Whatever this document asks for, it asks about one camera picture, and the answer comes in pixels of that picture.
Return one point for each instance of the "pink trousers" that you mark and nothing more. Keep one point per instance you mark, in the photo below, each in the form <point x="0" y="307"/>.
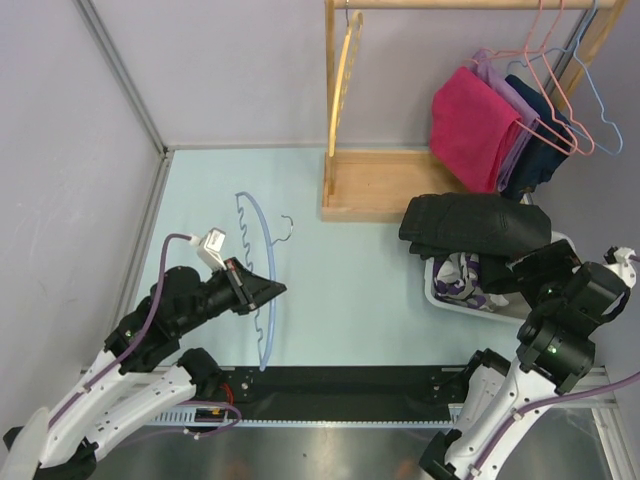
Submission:
<point x="470" y="128"/>

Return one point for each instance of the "purple camouflage trousers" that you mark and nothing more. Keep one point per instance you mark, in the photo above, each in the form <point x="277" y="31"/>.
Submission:
<point x="456" y="281"/>

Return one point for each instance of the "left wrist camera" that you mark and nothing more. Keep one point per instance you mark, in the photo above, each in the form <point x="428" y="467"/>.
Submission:
<point x="208" y="248"/>

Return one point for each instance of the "white plastic basket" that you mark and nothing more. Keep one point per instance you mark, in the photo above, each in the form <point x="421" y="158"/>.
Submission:
<point x="496" y="278"/>

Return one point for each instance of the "black trousers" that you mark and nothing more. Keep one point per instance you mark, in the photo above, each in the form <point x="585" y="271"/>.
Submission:
<point x="497" y="230"/>

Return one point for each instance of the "yellow hanger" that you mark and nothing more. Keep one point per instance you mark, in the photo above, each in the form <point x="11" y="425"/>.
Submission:
<point x="343" y="75"/>

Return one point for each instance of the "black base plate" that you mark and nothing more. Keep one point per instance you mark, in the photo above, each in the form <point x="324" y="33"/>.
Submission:
<point x="348" y="394"/>

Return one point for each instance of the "lilac trousers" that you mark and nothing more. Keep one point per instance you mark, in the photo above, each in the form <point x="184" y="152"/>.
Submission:
<point x="521" y="131"/>

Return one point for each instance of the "pink wire hanger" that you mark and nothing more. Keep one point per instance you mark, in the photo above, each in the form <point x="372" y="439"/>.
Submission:
<point x="560" y="99"/>
<point x="569" y="146"/>

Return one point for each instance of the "navy trousers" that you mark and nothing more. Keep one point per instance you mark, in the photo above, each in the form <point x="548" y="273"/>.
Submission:
<point x="538" y="160"/>

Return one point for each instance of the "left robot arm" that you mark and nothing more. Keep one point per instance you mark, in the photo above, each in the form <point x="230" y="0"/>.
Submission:
<point x="102" y="410"/>

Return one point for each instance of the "wooden clothes rack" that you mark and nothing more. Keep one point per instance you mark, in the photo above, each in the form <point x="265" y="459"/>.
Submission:
<point x="367" y="185"/>

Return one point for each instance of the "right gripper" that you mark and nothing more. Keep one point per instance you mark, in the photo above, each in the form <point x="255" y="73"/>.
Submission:
<point x="558" y="259"/>

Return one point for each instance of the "white cable duct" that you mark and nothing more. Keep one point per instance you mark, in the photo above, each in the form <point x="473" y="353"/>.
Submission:
<point x="184" y="417"/>

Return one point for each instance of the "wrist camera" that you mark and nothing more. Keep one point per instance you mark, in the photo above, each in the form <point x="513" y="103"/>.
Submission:
<point x="208" y="248"/>
<point x="622" y="262"/>

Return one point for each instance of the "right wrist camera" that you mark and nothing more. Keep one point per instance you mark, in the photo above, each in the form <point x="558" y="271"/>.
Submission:
<point x="622" y="262"/>

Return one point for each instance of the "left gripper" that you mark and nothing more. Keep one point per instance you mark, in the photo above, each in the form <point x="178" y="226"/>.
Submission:
<point x="251" y="291"/>

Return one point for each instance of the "light blue plastic hanger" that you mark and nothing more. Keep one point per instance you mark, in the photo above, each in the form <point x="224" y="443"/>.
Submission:
<point x="258" y="246"/>

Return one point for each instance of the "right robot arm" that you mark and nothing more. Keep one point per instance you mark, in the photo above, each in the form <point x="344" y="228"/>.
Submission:
<point x="569" y="300"/>

